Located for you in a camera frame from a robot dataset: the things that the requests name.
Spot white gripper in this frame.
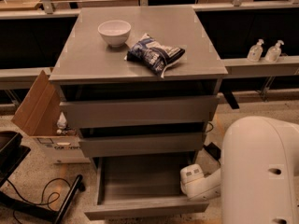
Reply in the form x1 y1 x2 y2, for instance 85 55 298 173
180 164 219 202

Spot grey bottom drawer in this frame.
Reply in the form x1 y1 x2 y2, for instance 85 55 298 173
85 152 208 221

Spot grey drawer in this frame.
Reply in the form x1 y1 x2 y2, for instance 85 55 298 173
79 133 206 158
60 96 219 128
85 152 208 221

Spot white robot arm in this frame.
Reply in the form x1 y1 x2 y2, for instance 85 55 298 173
180 117 299 224

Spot grey middle drawer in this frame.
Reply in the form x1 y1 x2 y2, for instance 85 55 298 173
79 133 206 158

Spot grey drawer cabinet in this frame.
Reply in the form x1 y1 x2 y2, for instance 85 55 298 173
49 5 229 166

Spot grey top drawer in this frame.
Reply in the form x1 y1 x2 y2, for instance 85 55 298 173
60 96 219 128

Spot open cardboard box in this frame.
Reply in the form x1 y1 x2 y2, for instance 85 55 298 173
12 71 90 163

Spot black power adapter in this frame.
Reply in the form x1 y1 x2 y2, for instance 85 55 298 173
204 143 221 161

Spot blue white snack bag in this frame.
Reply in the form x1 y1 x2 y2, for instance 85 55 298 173
125 34 185 77

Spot left clear pump bottle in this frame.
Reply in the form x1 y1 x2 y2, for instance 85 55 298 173
247 39 263 62

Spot clear pump bottle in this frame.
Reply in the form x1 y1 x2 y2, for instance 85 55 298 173
247 39 263 62
265 40 284 63

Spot white bottle in box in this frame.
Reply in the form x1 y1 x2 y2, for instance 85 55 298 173
57 113 67 130

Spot right clear pump bottle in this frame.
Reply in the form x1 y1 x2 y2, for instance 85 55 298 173
265 40 284 63

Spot white ceramic bowl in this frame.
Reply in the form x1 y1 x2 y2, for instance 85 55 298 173
98 21 131 47

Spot black bin left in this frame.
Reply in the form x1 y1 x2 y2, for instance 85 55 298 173
0 131 31 187

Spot black stand base left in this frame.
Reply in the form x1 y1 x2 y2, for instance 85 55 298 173
0 174 86 224

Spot grey metal rail frame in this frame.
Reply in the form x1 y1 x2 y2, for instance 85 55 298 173
0 0 299 110

